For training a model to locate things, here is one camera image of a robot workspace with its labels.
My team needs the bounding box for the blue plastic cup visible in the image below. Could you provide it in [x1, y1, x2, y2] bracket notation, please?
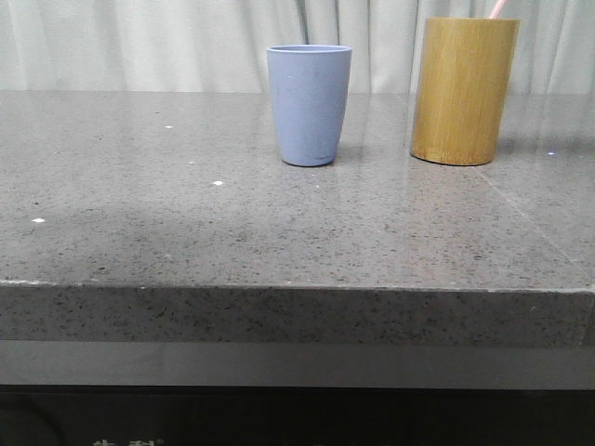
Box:
[267, 45, 352, 167]

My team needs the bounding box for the bamboo cylindrical cup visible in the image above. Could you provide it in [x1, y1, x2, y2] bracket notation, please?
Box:
[411, 17, 520, 166]

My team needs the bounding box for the dark cabinet under counter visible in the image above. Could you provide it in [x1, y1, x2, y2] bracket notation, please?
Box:
[0, 341, 595, 446]

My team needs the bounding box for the grey-white curtain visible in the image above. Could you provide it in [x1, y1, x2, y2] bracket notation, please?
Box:
[0, 0, 595, 96]

